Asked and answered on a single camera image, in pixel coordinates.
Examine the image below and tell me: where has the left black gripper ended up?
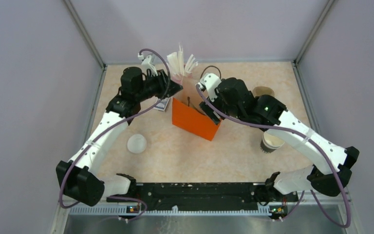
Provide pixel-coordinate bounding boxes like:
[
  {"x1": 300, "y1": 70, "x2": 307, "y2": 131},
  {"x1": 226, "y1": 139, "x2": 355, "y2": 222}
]
[{"x1": 135, "y1": 69, "x2": 183, "y2": 102}]

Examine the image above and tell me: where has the orange paper bag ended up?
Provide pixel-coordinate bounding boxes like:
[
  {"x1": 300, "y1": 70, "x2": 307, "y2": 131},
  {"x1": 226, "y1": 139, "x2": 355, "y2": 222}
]
[{"x1": 171, "y1": 72, "x2": 220, "y2": 141}]

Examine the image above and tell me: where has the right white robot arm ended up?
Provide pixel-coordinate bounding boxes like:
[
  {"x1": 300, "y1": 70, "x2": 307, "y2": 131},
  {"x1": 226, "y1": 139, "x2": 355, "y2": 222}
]
[{"x1": 196, "y1": 74, "x2": 359, "y2": 201}]

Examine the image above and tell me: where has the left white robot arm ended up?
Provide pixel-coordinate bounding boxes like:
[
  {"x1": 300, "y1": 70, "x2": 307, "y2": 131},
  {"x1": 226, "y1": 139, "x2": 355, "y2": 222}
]
[{"x1": 56, "y1": 67, "x2": 183, "y2": 207}]

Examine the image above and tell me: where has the pink straw holder cup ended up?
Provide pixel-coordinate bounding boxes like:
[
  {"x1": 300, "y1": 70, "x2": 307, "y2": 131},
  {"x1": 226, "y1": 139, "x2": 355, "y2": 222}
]
[{"x1": 171, "y1": 76, "x2": 184, "y2": 85}]

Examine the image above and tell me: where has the blue playing card box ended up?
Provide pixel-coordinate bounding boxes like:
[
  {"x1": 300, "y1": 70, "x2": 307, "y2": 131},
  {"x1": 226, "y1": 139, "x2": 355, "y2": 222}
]
[{"x1": 154, "y1": 97, "x2": 170, "y2": 112}]

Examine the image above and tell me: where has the white wrapped straws bundle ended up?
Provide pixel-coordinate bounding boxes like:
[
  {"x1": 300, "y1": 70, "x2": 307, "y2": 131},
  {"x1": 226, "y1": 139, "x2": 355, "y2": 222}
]
[{"x1": 167, "y1": 43, "x2": 198, "y2": 77}]

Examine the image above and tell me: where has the stack of paper cups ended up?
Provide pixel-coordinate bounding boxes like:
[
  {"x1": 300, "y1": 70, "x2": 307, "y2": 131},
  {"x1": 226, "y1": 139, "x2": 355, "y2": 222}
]
[{"x1": 260, "y1": 132, "x2": 285, "y2": 154}]

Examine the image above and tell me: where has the stack of white lids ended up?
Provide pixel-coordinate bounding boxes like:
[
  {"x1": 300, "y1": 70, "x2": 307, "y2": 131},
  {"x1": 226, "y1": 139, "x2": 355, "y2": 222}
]
[{"x1": 127, "y1": 134, "x2": 147, "y2": 154}]

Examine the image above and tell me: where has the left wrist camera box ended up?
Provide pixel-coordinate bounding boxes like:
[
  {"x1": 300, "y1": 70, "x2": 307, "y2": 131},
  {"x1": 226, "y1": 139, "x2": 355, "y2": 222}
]
[{"x1": 137, "y1": 54, "x2": 158, "y2": 75}]

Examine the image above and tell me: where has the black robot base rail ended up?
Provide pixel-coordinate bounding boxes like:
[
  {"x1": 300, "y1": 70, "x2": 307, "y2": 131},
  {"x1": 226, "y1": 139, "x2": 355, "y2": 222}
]
[{"x1": 109, "y1": 182, "x2": 291, "y2": 217}]

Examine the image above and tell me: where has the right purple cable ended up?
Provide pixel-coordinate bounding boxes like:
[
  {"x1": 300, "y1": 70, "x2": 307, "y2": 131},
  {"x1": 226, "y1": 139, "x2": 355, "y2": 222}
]
[{"x1": 195, "y1": 84, "x2": 352, "y2": 229}]

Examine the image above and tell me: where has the purple cable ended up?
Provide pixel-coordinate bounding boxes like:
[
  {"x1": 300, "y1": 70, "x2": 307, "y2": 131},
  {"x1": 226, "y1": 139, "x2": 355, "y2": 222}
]
[
  {"x1": 58, "y1": 48, "x2": 171, "y2": 210},
  {"x1": 195, "y1": 84, "x2": 352, "y2": 229}
]

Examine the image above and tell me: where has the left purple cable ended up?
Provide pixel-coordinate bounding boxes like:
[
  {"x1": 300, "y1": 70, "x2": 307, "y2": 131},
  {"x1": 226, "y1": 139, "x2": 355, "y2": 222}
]
[{"x1": 58, "y1": 48, "x2": 171, "y2": 210}]

